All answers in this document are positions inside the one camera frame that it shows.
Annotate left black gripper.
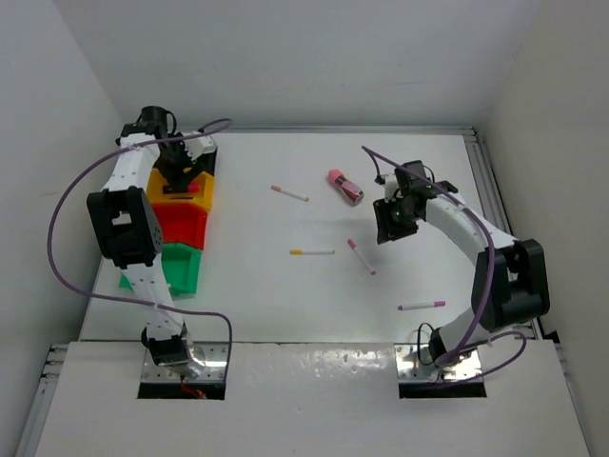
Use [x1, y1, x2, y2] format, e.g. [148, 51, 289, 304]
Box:
[153, 132, 204, 191]

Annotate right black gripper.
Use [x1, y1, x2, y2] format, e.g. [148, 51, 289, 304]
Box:
[373, 195, 419, 244]

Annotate white pen pink cap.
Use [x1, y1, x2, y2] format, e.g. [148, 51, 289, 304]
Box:
[347, 239, 376, 275]

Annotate white pen purple cap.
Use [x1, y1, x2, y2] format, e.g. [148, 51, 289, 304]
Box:
[397, 300, 446, 311]

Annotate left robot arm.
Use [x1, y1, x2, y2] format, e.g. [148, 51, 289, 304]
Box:
[87, 106, 192, 374]

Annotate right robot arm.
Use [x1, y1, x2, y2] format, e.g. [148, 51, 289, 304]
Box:
[373, 161, 550, 367]

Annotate black storage bin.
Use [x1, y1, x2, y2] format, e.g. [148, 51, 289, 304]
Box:
[194, 144, 218, 176]

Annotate yellow storage bin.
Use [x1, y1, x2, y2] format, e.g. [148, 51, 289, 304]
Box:
[147, 169, 214, 212]

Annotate red storage bin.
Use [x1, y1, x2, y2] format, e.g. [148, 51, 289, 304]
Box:
[152, 203, 207, 250]

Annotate pink capped glue bottle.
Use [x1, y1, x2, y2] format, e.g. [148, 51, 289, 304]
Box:
[327, 169, 364, 206]

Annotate green storage bin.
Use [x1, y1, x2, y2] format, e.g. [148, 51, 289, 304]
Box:
[117, 242, 202, 299]

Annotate white pen orange cap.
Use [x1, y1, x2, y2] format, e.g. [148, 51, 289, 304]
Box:
[270, 185, 309, 202]

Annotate white pen yellow cap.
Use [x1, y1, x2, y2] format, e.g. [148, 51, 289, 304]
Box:
[289, 248, 335, 256]

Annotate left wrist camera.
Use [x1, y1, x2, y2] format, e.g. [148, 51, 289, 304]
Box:
[181, 131, 218, 163]

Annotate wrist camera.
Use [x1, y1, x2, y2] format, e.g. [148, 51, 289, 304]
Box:
[181, 131, 218, 163]
[375, 173, 400, 201]

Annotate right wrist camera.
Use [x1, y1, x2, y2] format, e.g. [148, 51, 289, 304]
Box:
[375, 173, 400, 201]

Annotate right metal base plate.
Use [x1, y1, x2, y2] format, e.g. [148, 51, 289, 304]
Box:
[394, 344, 482, 385]

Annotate metal base plate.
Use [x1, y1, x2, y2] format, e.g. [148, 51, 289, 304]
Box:
[141, 342, 228, 384]
[394, 344, 482, 385]

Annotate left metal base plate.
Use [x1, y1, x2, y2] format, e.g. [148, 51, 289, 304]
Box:
[141, 342, 228, 384]

